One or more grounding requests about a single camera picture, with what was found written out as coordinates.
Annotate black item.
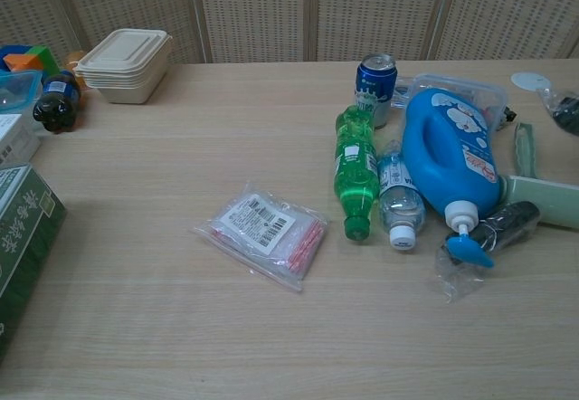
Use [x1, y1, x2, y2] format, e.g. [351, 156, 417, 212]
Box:
[536, 83, 579, 138]

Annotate black cylinder in clear bag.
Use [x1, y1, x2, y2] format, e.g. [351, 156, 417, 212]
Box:
[432, 200, 542, 305]

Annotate pack of red-striped zip bags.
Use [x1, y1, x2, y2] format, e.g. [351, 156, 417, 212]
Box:
[191, 181, 330, 293]

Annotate green plastic soda bottle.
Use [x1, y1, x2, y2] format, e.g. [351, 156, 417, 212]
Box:
[335, 104, 381, 242]

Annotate clear water bottle white cap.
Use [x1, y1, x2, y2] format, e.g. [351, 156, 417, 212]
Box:
[376, 140, 428, 252]

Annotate blue drink can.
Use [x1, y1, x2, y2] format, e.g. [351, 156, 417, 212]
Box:
[353, 53, 399, 130]

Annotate blue detergent pump bottle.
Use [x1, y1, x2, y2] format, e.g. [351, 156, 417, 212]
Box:
[400, 88, 504, 269]

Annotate perforated folding screen panel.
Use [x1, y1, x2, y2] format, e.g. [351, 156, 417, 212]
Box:
[428, 0, 579, 62]
[0, 0, 78, 53]
[194, 0, 318, 64]
[46, 0, 208, 65]
[310, 0, 454, 62]

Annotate stack of beige takeaway boxes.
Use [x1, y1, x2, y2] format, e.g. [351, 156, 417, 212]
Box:
[73, 28, 175, 105]

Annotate clear plastic food container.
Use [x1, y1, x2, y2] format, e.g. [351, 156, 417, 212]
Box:
[392, 72, 509, 133]

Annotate dark soda bottle blue label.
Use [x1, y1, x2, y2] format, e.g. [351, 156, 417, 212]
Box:
[32, 70, 83, 135]

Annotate white round disc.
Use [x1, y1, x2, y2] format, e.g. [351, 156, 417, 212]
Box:
[510, 71, 555, 93]

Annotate pale green long box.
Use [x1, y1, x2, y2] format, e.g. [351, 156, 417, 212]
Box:
[500, 173, 579, 232]

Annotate green tea box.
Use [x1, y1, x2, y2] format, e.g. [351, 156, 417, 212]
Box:
[0, 162, 68, 361]

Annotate white cardboard box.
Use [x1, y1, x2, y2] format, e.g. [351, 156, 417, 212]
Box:
[0, 112, 43, 167]

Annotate colourful toy blocks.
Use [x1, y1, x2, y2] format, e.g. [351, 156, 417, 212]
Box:
[0, 43, 61, 74]

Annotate clear container with blue lid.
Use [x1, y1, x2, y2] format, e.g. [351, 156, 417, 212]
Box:
[0, 69, 43, 117]

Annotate pale green strap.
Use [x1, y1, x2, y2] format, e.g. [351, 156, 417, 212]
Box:
[512, 121, 540, 179]

